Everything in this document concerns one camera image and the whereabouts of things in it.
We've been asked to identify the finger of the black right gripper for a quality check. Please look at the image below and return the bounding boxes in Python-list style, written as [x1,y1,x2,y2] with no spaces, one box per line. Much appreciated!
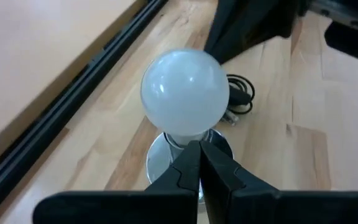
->
[203,0,302,65]
[324,20,358,60]

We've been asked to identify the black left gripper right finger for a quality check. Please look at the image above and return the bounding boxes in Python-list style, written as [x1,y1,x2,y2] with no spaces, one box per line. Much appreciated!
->
[199,140,358,224]

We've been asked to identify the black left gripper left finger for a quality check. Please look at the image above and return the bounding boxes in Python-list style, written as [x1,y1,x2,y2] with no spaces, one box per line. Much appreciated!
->
[32,139,203,224]

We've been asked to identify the white round lightbulb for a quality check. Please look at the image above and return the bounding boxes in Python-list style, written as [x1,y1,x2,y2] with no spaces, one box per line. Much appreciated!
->
[139,47,231,147]

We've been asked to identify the chrome lamp base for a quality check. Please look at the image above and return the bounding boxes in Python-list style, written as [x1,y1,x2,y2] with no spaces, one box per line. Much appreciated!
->
[145,128,234,205]

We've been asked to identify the black coiled lamp cord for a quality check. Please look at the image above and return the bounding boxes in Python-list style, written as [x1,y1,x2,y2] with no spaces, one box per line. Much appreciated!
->
[221,73,256,126]

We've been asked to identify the black table edge rail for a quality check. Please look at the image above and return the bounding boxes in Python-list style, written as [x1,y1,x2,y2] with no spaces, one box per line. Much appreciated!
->
[0,0,169,223]

